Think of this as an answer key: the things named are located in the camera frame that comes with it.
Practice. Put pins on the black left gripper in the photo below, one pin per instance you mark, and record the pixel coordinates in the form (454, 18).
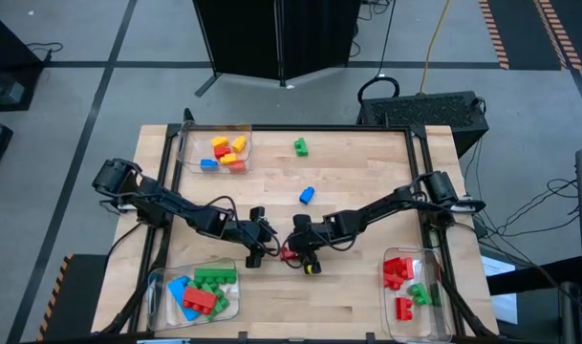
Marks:
(247, 234)

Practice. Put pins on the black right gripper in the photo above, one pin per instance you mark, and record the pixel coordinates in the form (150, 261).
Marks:
(314, 239)

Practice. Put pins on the red two-stud block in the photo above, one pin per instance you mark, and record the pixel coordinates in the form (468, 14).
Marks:
(287, 254)
(408, 267)
(403, 308)
(393, 282)
(392, 265)

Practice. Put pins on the small blue one-stud block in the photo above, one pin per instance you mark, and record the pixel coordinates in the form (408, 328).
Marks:
(307, 195)
(209, 165)

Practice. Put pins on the long green four-stud block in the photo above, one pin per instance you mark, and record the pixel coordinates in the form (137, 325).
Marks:
(215, 274)

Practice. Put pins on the wide large green block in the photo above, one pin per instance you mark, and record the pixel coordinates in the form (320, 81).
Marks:
(222, 303)

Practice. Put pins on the small red one-stud block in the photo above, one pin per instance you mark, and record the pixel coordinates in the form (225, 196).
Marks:
(222, 151)
(237, 166)

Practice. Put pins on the large red block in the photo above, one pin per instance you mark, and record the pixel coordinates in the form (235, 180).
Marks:
(200, 300)

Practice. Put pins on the small yellow one-stud block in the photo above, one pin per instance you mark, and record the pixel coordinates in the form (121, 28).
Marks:
(219, 141)
(239, 144)
(229, 158)

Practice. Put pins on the large blue block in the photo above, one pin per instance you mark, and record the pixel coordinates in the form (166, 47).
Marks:
(178, 294)

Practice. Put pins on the clear plastic bin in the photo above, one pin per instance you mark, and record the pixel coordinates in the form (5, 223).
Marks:
(415, 329)
(223, 321)
(195, 143)

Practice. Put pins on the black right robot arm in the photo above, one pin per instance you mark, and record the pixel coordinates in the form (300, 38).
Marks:
(381, 208)

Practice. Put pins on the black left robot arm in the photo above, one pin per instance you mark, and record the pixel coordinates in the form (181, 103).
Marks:
(185, 210)

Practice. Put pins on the black computer case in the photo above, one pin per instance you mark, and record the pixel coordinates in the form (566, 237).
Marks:
(424, 112)

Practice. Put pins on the black striped-edge floor mat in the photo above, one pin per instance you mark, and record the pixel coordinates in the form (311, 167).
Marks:
(75, 296)

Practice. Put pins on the black partition panel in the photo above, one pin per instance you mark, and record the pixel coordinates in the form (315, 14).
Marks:
(247, 38)

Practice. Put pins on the white paper sheet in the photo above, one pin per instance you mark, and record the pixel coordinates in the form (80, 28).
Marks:
(503, 301)

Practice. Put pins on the black desk beam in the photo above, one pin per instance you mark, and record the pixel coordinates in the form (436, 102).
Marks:
(534, 277)

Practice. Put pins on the dark laptop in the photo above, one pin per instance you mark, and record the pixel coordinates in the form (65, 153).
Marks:
(579, 315)

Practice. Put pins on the grey box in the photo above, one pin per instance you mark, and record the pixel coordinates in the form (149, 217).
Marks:
(6, 93)

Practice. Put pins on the black cabinet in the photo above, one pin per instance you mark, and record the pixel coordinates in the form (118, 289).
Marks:
(8, 57)

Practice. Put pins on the black metal table frame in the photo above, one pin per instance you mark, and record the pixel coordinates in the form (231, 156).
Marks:
(319, 128)

